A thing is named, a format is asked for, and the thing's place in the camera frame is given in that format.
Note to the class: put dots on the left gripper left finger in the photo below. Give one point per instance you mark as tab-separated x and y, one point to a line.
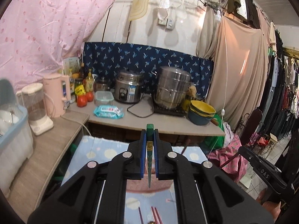
143	149

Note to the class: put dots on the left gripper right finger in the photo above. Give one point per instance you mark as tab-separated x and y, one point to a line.
156	157

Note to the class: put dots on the green chopstick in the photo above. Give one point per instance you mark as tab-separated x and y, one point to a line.
150	139

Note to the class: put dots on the person right hand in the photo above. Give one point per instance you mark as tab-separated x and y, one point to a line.
273	208

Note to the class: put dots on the black induction cooktop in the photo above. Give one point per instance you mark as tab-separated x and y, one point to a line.
178	112

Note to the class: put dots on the blue wet wipes pack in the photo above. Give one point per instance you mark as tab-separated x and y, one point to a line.
108	111

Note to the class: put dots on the pink floral clothing pile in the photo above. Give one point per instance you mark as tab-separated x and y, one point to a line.
237	168

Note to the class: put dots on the pink perforated utensil holder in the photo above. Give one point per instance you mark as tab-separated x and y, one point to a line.
142	186

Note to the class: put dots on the stacked yellow blue bowls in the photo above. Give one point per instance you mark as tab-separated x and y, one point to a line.
200	113

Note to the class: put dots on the silver rice cooker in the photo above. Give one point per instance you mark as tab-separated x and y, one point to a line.
128	87

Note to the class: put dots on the clear food container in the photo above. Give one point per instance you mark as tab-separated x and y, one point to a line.
103	98

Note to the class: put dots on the stainless steel steamer pot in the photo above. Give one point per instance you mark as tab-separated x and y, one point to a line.
172	86

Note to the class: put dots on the small steel lidded pot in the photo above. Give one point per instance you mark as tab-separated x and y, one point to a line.
101	84

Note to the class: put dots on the red tomato right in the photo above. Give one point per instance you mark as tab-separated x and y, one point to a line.
89	96

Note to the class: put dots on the blue patterned tablecloth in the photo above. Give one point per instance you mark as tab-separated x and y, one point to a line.
97	191

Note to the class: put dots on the oil bottle yellow cap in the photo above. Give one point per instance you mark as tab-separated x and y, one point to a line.
89	82

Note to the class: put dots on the navy patterned backsplash cloth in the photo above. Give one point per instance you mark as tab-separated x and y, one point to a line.
108	59

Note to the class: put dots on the pink electric kettle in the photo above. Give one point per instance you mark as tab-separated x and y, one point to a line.
57	93

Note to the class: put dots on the white glass blender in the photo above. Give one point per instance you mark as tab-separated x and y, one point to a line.
32	98

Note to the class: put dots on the beige hanging curtain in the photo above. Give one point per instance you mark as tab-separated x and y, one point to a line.
240	56

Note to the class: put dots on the white dish drainer box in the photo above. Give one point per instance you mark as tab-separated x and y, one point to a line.
16	136

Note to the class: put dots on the pink floral curtain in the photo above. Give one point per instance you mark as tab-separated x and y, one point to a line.
36	35

